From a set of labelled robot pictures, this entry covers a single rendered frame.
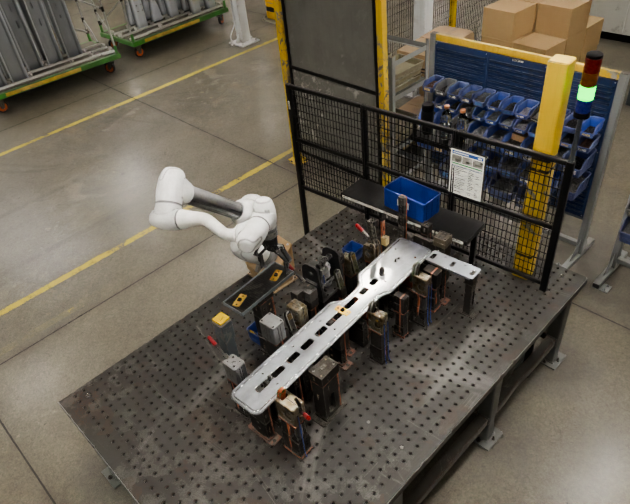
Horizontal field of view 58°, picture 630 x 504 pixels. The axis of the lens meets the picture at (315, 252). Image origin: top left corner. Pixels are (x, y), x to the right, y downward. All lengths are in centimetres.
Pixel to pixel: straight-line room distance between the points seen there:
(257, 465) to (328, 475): 33
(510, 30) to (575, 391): 406
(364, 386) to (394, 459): 43
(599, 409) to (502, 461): 72
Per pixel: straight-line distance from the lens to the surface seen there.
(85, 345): 463
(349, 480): 270
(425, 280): 300
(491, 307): 338
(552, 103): 298
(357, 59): 493
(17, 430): 434
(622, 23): 910
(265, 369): 270
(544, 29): 705
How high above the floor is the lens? 306
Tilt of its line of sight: 39 degrees down
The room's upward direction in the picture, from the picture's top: 7 degrees counter-clockwise
